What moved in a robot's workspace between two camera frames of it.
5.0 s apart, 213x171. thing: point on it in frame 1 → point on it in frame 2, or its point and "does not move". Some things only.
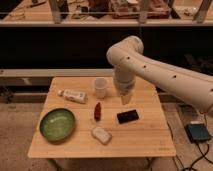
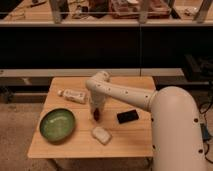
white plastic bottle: [75, 96] does not move
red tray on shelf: [156, 9] does not move
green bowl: [57, 124] does not move
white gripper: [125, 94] → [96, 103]
